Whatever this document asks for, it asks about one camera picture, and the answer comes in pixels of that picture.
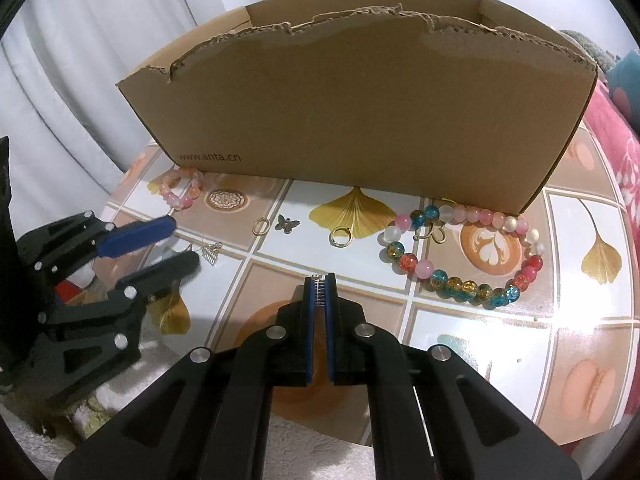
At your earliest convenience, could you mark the pink bead bracelet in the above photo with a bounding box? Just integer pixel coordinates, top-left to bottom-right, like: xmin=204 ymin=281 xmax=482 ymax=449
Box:
xmin=158 ymin=167 xmax=205 ymax=212

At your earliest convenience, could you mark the white curtain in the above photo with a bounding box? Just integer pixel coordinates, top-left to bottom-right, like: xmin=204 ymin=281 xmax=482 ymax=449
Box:
xmin=1 ymin=0 xmax=224 ymax=234

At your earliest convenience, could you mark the patterned tile tablecloth board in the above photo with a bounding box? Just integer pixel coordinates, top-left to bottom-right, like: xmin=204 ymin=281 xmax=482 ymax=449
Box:
xmin=94 ymin=128 xmax=639 ymax=444

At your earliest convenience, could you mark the pink floral blanket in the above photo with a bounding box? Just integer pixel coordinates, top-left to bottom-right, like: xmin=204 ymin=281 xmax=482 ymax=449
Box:
xmin=585 ymin=81 xmax=639 ymax=223

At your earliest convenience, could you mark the teal pillow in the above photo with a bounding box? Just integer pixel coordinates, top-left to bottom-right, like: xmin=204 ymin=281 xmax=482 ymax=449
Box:
xmin=606 ymin=51 xmax=640 ymax=133

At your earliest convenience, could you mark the gold butterfly charm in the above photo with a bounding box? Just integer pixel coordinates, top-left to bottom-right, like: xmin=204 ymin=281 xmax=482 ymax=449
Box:
xmin=274 ymin=214 xmax=300 ymax=234

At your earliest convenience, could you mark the brown cardboard box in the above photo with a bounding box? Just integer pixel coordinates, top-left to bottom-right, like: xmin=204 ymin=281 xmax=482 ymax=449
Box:
xmin=118 ymin=0 xmax=598 ymax=214

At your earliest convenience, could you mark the gold hoop earring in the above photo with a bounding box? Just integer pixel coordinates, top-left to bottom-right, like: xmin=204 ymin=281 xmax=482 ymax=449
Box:
xmin=252 ymin=217 xmax=271 ymax=236

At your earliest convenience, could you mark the gold ring earring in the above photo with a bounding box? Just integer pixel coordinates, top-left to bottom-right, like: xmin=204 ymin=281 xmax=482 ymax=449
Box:
xmin=329 ymin=226 xmax=354 ymax=249

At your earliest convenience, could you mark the multicolour bead bracelet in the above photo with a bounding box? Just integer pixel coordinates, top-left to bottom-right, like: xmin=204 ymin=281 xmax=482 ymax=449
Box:
xmin=382 ymin=204 xmax=548 ymax=310

